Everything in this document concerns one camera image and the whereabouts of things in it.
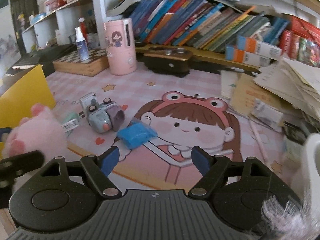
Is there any pink plush pig toy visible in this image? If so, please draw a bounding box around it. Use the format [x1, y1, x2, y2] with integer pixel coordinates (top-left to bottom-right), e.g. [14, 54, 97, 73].
[2, 103, 67, 163]

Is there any blue toy truck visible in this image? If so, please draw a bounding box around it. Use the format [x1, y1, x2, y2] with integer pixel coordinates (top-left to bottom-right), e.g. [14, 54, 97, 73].
[88, 98, 125, 133]

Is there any blue clay packet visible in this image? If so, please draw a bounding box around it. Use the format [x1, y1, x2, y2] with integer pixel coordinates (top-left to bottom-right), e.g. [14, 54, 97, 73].
[117, 122, 158, 150]

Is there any mint green eraser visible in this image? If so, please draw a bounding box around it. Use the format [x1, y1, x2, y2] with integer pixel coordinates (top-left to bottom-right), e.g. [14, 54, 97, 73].
[62, 112, 80, 133]

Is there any white staples box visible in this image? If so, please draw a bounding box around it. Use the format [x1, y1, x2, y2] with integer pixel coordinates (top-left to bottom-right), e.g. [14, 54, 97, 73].
[79, 92, 99, 117]

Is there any yellow cardboard box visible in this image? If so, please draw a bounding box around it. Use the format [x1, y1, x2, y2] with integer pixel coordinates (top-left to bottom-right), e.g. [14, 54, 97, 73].
[1, 65, 56, 128]

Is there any pink cartoon desk mat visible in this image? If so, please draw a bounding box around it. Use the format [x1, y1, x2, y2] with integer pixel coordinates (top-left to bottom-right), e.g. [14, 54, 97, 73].
[47, 65, 293, 190]

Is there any white desk lamp base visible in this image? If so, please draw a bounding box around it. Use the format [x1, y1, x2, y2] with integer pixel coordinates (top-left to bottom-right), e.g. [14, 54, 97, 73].
[291, 132, 320, 205]

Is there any pile of papers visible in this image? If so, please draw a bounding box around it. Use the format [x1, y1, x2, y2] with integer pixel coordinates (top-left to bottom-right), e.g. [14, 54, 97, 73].
[229, 58, 319, 132]

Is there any wooden chessboard box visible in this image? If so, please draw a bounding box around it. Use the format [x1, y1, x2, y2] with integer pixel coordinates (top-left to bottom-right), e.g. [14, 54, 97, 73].
[53, 49, 109, 77]

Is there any black brown desk organizer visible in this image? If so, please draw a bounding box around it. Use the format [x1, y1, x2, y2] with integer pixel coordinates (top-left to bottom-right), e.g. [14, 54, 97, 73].
[143, 47, 193, 77]

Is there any white spray bottle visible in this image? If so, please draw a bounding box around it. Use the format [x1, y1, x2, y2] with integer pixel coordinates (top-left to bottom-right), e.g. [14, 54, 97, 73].
[75, 27, 89, 61]

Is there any pink cylindrical humidifier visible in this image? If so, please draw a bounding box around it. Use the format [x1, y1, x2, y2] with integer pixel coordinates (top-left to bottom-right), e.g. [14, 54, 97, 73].
[104, 18, 137, 75]

